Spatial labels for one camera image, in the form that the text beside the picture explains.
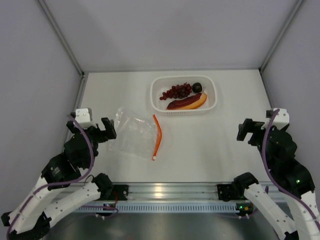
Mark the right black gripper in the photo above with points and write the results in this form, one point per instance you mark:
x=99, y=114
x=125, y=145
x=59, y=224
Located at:
x=249, y=125

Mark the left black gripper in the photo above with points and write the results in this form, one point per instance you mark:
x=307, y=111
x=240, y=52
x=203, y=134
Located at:
x=109, y=133

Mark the clear zip top bag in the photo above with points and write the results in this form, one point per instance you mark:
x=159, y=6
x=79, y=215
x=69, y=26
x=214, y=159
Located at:
x=137, y=136

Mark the fake orange food piece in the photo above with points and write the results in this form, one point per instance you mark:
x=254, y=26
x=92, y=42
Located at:
x=189, y=103

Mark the fake black food piece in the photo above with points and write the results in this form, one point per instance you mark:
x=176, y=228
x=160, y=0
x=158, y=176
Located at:
x=197, y=88

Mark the fake purple grapes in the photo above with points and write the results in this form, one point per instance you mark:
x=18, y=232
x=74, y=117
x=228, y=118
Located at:
x=179, y=91

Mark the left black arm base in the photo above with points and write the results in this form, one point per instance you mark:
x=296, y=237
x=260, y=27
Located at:
x=119, y=193

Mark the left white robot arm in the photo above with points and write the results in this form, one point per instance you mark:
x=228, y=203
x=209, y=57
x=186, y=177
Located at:
x=40, y=211

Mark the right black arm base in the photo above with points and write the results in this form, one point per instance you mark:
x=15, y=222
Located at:
x=227, y=192

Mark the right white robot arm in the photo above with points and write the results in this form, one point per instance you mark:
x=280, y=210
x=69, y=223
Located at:
x=298, y=189

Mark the white perforated plastic basket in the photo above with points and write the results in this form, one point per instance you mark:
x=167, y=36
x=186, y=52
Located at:
x=162, y=84

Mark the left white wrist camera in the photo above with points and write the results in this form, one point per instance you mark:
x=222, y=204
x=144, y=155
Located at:
x=84, y=117

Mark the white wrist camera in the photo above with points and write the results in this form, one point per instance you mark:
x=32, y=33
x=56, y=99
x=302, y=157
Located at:
x=84, y=117
x=281, y=120

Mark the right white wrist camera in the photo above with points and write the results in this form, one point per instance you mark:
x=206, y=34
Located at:
x=281, y=120

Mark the grey slotted cable duct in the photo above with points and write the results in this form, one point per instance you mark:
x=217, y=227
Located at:
x=181, y=207

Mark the aluminium mounting rail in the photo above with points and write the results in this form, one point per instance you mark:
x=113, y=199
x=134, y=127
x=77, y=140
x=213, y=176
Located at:
x=172, y=191

